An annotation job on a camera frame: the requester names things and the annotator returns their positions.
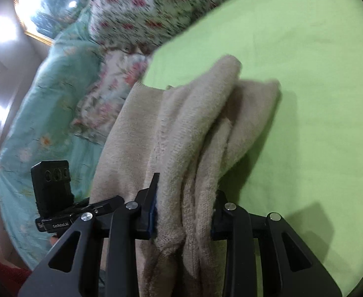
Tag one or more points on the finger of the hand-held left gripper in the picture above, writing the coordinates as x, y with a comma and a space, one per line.
107, 202

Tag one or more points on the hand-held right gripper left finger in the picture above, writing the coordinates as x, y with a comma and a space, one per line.
152, 212

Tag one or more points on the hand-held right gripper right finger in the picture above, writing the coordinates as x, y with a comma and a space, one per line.
231, 222

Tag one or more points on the beige knit sweater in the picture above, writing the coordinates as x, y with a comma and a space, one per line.
181, 130

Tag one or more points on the person's left forearm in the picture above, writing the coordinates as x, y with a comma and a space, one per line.
2, 275

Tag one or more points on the teal floral quilt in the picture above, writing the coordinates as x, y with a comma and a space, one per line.
61, 99

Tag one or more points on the floral ruffled pillow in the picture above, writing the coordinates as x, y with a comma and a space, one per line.
116, 77

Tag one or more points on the framed picture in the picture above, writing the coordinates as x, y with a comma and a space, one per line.
51, 12

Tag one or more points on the green bed sheet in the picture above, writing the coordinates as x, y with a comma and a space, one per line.
308, 68

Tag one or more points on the white floral quilt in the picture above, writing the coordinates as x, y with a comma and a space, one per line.
156, 12

